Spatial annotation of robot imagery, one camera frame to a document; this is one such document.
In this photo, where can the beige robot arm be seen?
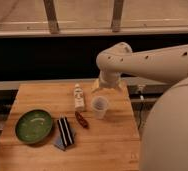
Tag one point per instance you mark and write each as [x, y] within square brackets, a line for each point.
[164, 142]

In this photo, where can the green ceramic bowl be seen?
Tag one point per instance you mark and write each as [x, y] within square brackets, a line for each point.
[33, 126]

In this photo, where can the white tube bottle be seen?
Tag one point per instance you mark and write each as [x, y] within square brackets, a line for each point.
[79, 98]

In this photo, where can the right metal window post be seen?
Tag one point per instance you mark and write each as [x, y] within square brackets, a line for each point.
[117, 15]

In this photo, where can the wooden table board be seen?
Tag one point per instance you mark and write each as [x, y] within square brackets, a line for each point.
[110, 144]

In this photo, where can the metal window post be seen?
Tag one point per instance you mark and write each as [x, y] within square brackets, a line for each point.
[51, 16]
[117, 15]

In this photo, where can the blue sponge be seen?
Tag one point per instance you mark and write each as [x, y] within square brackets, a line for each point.
[58, 141]

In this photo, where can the white cable plug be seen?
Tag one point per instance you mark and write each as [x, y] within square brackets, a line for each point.
[140, 90]

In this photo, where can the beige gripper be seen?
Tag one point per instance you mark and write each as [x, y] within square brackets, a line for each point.
[113, 82]

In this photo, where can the left metal window post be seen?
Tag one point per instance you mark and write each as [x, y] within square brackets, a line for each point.
[51, 16]

